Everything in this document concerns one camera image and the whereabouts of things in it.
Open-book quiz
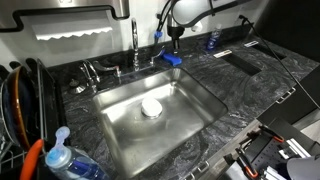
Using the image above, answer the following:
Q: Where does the wire dish rack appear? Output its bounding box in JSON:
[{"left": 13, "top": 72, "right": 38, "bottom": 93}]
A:
[{"left": 0, "top": 56, "right": 68, "bottom": 180}]

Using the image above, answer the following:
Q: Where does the stainless steel sink basin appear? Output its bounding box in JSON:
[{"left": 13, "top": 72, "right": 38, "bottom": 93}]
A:
[{"left": 92, "top": 67, "right": 229, "bottom": 179}]

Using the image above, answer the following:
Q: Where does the round chrome counter cap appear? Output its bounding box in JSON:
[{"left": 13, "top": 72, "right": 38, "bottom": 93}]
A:
[{"left": 67, "top": 78, "right": 87, "bottom": 95}]

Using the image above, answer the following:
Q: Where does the round dinner plate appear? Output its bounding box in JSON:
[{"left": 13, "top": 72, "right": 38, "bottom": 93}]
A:
[{"left": 4, "top": 64, "right": 34, "bottom": 153}]

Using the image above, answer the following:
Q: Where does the steel paper towel dispenser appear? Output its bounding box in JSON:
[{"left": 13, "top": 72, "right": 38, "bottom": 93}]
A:
[{"left": 0, "top": 0, "right": 131, "bottom": 42}]

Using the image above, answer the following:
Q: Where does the black clamp orange grip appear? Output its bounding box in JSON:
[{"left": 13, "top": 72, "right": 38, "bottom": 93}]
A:
[
  {"left": 234, "top": 146, "right": 260, "bottom": 179},
  {"left": 258, "top": 124, "right": 285, "bottom": 144}
]

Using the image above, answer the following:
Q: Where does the blue dish soap bottle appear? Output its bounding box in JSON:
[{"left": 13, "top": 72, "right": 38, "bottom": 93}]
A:
[{"left": 44, "top": 125, "right": 111, "bottom": 180}]

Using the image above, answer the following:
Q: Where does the clear bottle blue liquid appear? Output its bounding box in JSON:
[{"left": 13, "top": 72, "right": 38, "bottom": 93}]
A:
[{"left": 205, "top": 23, "right": 223, "bottom": 52}]

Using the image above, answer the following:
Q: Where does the white paper towel sheet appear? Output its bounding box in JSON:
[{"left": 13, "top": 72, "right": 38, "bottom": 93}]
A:
[{"left": 31, "top": 18, "right": 114, "bottom": 41}]

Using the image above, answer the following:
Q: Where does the chrome gooseneck faucet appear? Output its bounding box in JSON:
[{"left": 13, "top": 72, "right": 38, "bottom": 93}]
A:
[{"left": 130, "top": 17, "right": 141, "bottom": 72}]

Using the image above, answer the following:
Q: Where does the aluminium extrusion bar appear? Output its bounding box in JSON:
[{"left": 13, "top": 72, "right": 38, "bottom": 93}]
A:
[{"left": 278, "top": 138, "right": 313, "bottom": 160}]

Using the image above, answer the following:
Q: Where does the black baking tray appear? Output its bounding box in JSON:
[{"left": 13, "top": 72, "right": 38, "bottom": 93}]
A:
[{"left": 24, "top": 57, "right": 68, "bottom": 148}]

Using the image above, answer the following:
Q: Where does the black robot cart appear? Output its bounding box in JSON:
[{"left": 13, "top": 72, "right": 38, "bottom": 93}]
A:
[{"left": 229, "top": 116, "right": 313, "bottom": 180}]

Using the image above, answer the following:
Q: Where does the black power cord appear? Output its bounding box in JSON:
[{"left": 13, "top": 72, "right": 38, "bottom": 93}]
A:
[{"left": 238, "top": 14, "right": 320, "bottom": 112}]

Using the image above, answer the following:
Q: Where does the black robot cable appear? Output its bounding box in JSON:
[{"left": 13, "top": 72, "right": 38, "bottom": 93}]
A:
[{"left": 153, "top": 0, "right": 174, "bottom": 46}]

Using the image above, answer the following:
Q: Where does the chrome faucet lever red mark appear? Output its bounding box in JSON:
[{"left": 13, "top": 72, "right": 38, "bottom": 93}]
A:
[{"left": 92, "top": 59, "right": 122, "bottom": 77}]

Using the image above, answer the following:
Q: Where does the small chrome side faucet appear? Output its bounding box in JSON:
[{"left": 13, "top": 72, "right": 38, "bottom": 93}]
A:
[{"left": 79, "top": 59, "right": 101, "bottom": 95}]

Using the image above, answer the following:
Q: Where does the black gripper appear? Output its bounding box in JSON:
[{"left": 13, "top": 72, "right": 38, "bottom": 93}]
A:
[{"left": 166, "top": 25, "right": 186, "bottom": 52}]

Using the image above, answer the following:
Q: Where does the blue sponge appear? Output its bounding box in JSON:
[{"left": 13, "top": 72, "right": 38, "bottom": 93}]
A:
[{"left": 162, "top": 52, "right": 183, "bottom": 67}]

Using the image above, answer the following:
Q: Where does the chrome faucet lever blue mark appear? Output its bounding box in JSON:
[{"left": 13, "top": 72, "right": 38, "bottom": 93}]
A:
[{"left": 148, "top": 46, "right": 166, "bottom": 67}]

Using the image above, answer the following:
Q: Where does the silver cabinet handle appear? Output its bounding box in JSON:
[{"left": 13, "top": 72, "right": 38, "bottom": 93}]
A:
[
  {"left": 196, "top": 160, "right": 210, "bottom": 173},
  {"left": 183, "top": 171, "right": 196, "bottom": 180},
  {"left": 275, "top": 87, "right": 297, "bottom": 104}
]

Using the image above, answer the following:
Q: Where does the white cup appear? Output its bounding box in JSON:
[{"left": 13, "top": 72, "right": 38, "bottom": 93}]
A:
[{"left": 140, "top": 97, "right": 164, "bottom": 119}]

